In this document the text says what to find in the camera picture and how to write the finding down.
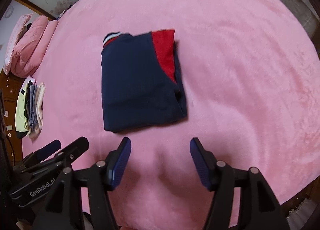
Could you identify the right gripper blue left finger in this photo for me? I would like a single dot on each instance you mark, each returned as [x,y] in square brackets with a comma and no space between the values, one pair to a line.
[116,163]

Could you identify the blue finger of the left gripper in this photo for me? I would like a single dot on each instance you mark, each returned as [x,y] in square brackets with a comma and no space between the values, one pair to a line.
[72,151]
[42,153]

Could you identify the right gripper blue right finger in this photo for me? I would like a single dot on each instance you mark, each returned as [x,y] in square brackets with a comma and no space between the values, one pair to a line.
[209,172]

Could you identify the navy red varsity jacket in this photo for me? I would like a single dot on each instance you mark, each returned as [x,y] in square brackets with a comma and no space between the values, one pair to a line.
[141,81]

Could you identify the stack of folded clothes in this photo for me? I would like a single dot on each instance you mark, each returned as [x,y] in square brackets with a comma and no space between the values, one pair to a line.
[29,109]

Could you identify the dark wooden headboard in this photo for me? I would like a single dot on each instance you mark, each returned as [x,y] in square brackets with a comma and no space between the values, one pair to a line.
[10,87]

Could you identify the folded pink quilt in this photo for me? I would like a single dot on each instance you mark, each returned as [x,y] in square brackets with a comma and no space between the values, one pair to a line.
[31,48]

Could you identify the pink plush bed blanket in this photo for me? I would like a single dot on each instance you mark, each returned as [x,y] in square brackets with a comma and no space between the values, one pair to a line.
[251,78]

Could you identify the pink white pillow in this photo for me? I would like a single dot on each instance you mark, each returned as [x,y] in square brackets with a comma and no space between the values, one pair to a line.
[13,40]

